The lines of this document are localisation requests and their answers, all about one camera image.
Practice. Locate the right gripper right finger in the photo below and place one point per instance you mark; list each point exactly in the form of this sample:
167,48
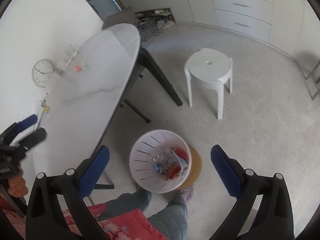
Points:
274,218

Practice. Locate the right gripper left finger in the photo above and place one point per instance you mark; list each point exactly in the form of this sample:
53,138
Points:
45,219

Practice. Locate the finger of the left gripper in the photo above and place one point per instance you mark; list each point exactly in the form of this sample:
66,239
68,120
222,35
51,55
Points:
32,139
25,123

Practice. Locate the pink plastic wrapper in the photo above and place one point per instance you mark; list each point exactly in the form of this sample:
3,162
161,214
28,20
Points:
78,68

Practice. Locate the white plastic trash bin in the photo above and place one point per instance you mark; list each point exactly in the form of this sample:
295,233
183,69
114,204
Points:
142,167

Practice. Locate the left hand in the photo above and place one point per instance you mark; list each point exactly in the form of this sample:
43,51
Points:
17,186

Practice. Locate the white notebook stack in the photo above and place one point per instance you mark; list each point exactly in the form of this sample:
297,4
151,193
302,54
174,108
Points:
40,114

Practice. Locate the yellow binder clips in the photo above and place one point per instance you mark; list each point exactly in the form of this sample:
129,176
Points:
46,109

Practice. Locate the pink floral jacket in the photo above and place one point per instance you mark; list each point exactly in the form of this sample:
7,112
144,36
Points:
131,225

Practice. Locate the clear glass pitcher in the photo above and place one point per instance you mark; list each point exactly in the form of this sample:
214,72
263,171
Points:
70,52

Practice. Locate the round wooden board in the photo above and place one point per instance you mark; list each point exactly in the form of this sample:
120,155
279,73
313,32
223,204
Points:
196,169

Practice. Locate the person legs grey pants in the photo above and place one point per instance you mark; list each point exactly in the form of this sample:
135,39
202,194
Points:
171,222

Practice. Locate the orange-red folded paper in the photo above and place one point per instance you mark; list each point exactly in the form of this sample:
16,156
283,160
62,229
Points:
178,167

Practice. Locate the blue snack wrapper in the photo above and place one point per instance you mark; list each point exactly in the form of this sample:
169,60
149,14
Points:
163,169

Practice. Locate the brown clear plastic wrapper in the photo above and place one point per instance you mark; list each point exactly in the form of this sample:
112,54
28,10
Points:
163,157

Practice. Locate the black table leg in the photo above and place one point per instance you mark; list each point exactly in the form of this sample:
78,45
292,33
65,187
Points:
158,94

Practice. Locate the white round plastic stool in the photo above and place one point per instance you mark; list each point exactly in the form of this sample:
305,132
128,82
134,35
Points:
210,69

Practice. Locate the white drawer cabinet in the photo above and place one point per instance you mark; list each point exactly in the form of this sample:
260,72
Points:
276,22

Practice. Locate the round wall clock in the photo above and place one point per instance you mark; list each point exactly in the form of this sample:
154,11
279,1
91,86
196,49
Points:
42,71

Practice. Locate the grey metal frame stool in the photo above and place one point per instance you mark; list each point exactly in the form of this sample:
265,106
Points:
311,78

